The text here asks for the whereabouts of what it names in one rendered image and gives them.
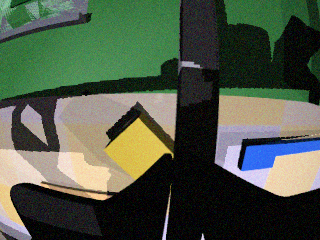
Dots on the green putting mat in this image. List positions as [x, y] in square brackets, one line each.
[132, 46]

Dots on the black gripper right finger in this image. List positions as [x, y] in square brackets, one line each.
[238, 210]

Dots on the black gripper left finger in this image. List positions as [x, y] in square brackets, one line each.
[137, 212]

